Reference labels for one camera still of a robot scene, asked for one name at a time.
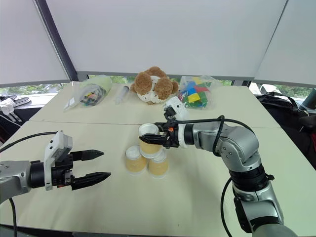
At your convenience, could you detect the black backpack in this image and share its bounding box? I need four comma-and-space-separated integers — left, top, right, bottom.
255, 91, 316, 171

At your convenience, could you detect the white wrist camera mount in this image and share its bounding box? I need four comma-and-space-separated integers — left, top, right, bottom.
43, 130, 74, 191
162, 96, 191, 149

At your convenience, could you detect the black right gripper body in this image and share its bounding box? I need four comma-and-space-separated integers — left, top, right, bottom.
158, 120, 180, 149

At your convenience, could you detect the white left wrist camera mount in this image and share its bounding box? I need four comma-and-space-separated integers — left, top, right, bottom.
43, 130, 74, 191

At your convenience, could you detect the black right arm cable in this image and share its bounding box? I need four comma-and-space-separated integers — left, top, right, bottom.
167, 114, 255, 237

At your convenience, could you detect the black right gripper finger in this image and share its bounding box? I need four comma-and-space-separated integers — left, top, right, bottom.
138, 133, 167, 147
153, 121, 171, 132

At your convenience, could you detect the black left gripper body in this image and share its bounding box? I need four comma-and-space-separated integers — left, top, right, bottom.
50, 151, 83, 190

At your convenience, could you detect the bag of colourful blocks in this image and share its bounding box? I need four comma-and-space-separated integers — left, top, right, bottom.
177, 75, 219, 111

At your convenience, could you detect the white plastic object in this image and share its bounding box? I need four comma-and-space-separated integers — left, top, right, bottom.
0, 97, 16, 115

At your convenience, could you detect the tan paper cup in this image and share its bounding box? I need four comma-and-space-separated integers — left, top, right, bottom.
138, 122, 164, 159
125, 145, 148, 176
147, 149, 170, 179

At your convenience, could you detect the clear bag of small items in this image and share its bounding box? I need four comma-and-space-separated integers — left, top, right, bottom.
63, 81, 109, 113

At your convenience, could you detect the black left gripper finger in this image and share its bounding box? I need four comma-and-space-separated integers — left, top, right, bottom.
79, 149, 105, 162
71, 171, 112, 191

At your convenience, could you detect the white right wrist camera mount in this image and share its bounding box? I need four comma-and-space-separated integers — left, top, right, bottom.
162, 96, 191, 149

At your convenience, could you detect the dark grey window post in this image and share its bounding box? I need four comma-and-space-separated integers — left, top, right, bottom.
33, 0, 79, 82

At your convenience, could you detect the brown plush toy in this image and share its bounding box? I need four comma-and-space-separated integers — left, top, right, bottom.
129, 66, 180, 106

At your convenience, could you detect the clear plastic syringe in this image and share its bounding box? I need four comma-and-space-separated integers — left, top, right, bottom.
114, 84, 131, 105

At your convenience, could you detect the light green pouch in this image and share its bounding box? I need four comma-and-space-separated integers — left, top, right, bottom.
84, 76, 113, 94

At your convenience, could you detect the grey window frame bar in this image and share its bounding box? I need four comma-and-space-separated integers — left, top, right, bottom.
76, 71, 255, 81

